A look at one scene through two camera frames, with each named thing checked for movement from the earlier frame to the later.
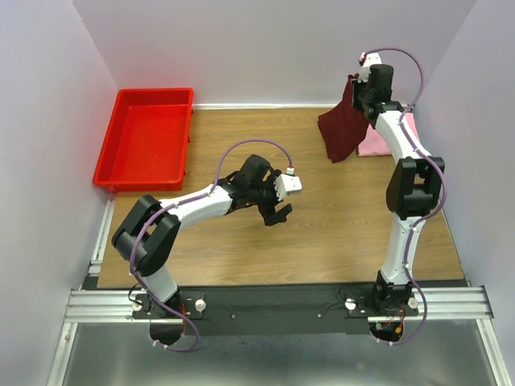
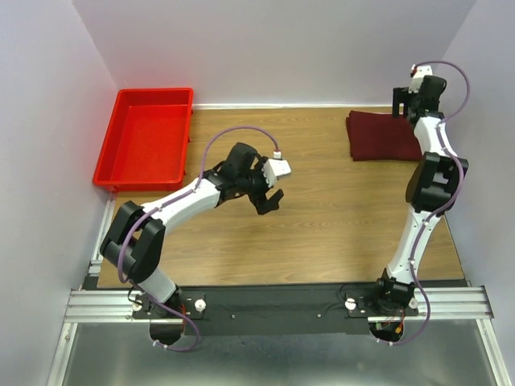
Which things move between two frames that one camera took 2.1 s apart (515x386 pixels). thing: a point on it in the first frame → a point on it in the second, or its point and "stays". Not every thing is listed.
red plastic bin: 146,149 stays
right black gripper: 356,86 → 400,95
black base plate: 254,310 stays
